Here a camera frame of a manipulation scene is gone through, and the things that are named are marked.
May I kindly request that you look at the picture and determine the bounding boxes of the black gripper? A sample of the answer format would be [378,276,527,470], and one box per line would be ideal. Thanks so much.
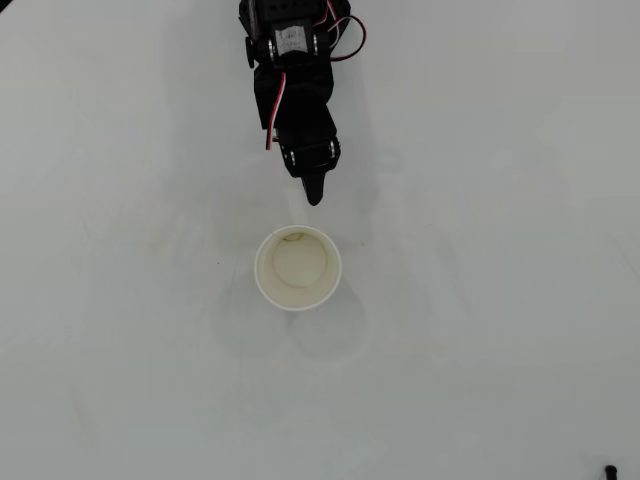
[276,101,343,208]

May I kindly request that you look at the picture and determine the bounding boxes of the tan paper cup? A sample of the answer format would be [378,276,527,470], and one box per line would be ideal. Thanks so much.
[253,224,343,312]

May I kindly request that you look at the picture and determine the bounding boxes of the red white black servo cable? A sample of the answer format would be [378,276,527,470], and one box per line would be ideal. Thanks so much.
[329,14,370,64]
[266,71,290,152]

